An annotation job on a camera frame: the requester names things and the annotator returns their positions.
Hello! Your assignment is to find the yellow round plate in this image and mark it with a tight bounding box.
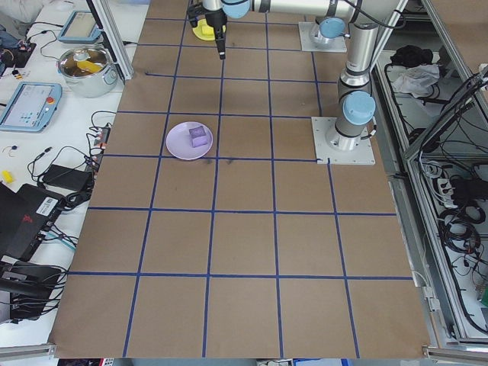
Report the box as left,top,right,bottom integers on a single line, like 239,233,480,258
191,18,230,42

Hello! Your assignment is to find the black cloth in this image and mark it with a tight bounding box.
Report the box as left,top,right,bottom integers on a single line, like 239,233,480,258
390,44,435,66

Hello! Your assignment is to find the black cable coil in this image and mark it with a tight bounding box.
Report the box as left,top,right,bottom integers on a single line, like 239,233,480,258
437,205,482,253

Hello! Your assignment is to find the purple cube block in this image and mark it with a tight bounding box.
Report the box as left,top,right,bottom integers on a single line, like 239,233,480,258
188,126,209,149

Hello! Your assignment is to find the white cloth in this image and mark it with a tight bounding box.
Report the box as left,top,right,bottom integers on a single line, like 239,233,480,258
393,63,444,98

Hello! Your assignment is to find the steel cooking pot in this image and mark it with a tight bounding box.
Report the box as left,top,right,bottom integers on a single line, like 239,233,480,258
56,45,117,99

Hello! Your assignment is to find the white square base plate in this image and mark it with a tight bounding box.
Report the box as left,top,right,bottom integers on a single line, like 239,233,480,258
311,115,377,166
297,21,349,53

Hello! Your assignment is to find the purple round plate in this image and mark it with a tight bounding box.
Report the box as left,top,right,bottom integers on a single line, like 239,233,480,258
165,120,215,162

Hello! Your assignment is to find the aluminium profile post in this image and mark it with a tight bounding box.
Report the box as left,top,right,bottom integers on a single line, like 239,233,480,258
85,0,135,82

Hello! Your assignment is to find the aluminium corner bar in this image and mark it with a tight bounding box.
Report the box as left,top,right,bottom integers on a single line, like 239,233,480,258
421,344,488,360
0,342,58,360

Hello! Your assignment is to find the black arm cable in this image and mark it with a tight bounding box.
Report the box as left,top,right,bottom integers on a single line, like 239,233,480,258
335,0,408,30

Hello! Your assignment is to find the V-shaped metal bar frame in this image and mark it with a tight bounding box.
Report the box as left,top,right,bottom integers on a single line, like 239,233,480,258
371,0,488,346

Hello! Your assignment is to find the black power adapter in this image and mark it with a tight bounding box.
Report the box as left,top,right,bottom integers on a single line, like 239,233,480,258
451,175,482,200
39,164,95,192

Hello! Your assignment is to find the blue grey teach pendant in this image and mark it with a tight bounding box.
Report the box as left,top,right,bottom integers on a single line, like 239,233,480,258
0,82,63,133
57,10,104,43

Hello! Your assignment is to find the black cable loop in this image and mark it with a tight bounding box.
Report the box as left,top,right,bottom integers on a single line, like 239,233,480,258
90,109,118,134

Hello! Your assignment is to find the black flat device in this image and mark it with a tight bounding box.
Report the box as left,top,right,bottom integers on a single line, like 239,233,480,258
0,261,69,325

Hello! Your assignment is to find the black cable with plug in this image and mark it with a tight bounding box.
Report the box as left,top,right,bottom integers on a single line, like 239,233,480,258
27,146,79,182

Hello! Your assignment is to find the black laptop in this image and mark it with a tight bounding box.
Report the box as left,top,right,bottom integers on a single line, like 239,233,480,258
0,182,66,264

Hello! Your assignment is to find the glass pot lid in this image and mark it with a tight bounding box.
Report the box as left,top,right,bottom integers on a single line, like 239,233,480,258
59,45,111,77

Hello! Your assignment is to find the black hub strip with plugs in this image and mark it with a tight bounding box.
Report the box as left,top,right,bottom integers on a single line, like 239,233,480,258
85,124,112,173

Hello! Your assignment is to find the white power strip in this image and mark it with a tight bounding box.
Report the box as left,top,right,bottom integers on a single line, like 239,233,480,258
434,175,458,207

